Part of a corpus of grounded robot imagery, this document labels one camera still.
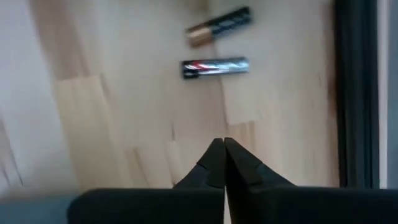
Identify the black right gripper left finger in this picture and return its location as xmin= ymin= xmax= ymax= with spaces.
xmin=67 ymin=138 xmax=225 ymax=224

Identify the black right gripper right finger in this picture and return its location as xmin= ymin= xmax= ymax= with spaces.
xmin=224 ymin=138 xmax=398 ymax=224

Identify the black silver Energizer battery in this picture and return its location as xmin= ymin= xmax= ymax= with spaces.
xmin=181 ymin=56 xmax=250 ymax=80

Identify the dark teal plastic bin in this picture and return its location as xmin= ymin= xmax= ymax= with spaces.
xmin=0 ymin=193 xmax=80 ymax=224

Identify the copper black Duracell battery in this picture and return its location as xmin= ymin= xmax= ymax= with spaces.
xmin=185 ymin=6 xmax=253 ymax=48

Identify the black metal table frame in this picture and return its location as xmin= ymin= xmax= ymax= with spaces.
xmin=334 ymin=0 xmax=381 ymax=190

